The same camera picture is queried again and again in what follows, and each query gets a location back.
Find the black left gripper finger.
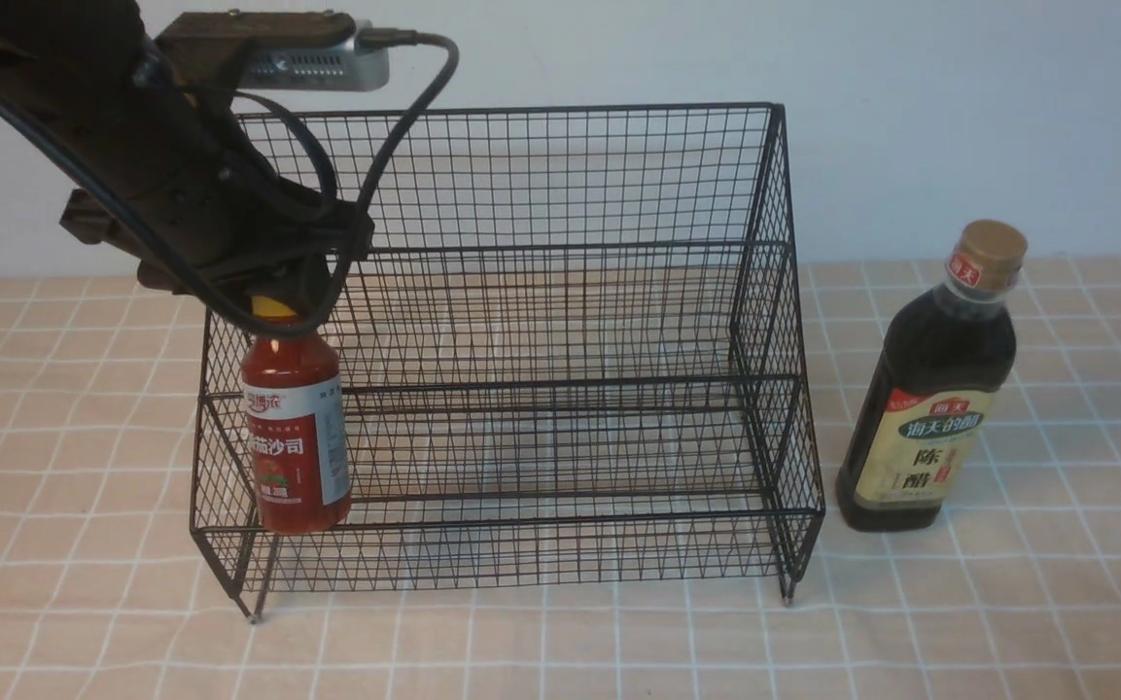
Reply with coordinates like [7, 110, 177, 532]
[259, 256, 333, 326]

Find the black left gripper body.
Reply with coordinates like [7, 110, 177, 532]
[0, 1, 369, 296]

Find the red sauce bottle yellow cap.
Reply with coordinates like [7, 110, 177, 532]
[240, 331, 352, 536]

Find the dark vinegar bottle gold cap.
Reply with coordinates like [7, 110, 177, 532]
[835, 219, 1028, 533]

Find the beige checkered tablecloth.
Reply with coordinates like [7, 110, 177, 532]
[0, 258, 1121, 699]

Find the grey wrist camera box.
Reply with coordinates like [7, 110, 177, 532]
[155, 10, 390, 92]

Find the black camera cable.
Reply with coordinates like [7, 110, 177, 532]
[0, 29, 461, 339]

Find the black wire mesh shelf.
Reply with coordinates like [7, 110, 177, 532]
[189, 102, 825, 619]

